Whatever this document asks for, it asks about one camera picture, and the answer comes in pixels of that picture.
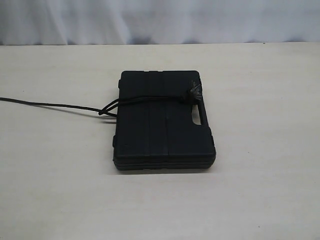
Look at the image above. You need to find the black cord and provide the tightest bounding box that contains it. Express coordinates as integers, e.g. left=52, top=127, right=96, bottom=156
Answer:
left=0, top=79, right=203, bottom=116

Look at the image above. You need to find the black plastic carrying case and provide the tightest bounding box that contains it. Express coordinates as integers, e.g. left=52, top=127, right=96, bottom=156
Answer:
left=112, top=70, right=216, bottom=171

